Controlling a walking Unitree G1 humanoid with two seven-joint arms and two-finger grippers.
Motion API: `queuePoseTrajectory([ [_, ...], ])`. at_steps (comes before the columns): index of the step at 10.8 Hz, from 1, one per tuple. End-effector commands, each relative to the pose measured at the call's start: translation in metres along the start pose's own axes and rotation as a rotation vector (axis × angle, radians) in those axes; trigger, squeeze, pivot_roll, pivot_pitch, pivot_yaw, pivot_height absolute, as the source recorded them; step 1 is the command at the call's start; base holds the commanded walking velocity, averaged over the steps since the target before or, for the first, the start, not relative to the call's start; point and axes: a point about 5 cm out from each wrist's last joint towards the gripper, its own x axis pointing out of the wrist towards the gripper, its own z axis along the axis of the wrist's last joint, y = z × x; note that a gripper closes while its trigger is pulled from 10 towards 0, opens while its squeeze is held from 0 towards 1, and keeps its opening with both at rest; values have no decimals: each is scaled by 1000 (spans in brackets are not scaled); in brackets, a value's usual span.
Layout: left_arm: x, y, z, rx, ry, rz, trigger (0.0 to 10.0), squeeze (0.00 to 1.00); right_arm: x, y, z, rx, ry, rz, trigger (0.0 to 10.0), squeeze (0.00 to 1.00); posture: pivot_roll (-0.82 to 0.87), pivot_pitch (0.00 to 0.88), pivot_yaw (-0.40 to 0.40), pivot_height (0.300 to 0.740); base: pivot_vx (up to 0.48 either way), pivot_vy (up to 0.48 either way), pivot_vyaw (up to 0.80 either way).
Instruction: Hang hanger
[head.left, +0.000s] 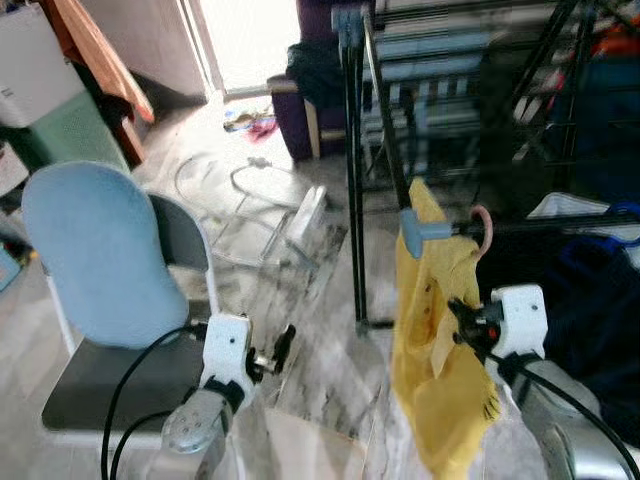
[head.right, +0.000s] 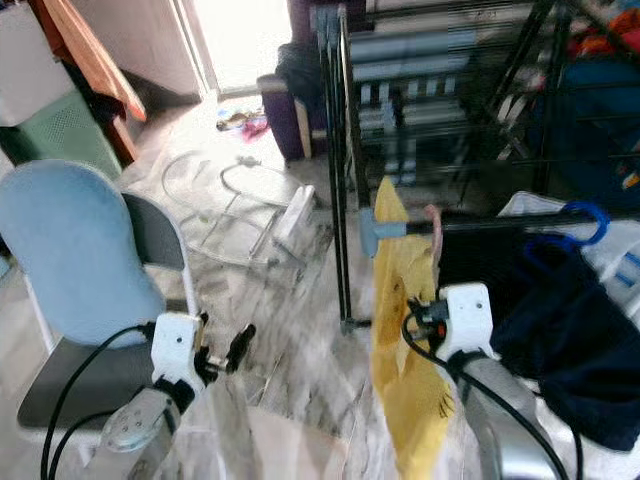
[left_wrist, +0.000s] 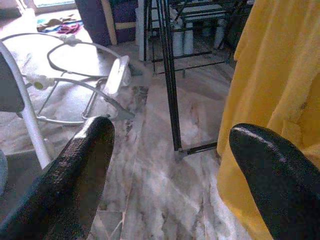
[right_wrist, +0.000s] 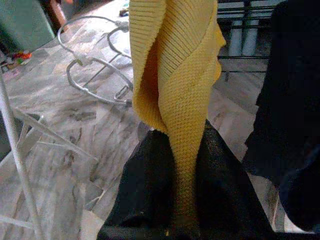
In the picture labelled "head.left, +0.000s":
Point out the yellow shirt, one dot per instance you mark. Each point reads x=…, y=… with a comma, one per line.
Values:
x=430, y=380

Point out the pink plastic hanger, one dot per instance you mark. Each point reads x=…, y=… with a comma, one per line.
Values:
x=487, y=225

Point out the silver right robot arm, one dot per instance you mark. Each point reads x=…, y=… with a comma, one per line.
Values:
x=575, y=430

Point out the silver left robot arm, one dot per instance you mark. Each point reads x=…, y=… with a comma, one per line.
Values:
x=195, y=425

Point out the blue plastic hanger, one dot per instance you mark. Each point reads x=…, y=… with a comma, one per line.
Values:
x=622, y=207

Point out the black metal drying rack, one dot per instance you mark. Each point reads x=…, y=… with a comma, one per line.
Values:
x=420, y=228

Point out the navy shirt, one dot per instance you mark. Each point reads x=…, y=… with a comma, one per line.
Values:
x=590, y=320

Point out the grey folding chair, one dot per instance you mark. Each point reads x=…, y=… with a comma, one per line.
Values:
x=110, y=385

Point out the blue chair cushion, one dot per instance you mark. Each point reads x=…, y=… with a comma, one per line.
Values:
x=100, y=250

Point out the purple armchair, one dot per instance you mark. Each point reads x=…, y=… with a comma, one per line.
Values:
x=295, y=125

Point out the pink toy pile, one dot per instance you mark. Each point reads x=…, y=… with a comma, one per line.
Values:
x=262, y=125

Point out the blue storage bag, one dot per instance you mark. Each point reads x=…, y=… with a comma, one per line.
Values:
x=605, y=130

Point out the dark garment on armchair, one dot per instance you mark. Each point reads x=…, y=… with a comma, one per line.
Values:
x=315, y=75

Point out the green white air purifier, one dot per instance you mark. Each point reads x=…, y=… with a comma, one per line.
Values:
x=60, y=135

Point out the red cloth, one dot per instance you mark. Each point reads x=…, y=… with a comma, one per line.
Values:
x=618, y=40

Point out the brown wooden board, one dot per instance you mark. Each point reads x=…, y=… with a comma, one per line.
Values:
x=100, y=60

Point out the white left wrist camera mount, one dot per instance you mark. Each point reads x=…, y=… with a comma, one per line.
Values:
x=225, y=350

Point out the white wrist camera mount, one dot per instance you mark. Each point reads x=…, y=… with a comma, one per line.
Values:
x=520, y=320
x=225, y=350

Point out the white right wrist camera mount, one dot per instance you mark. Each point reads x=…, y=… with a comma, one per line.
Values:
x=520, y=320

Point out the white tubular frame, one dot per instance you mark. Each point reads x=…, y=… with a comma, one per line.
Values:
x=305, y=215

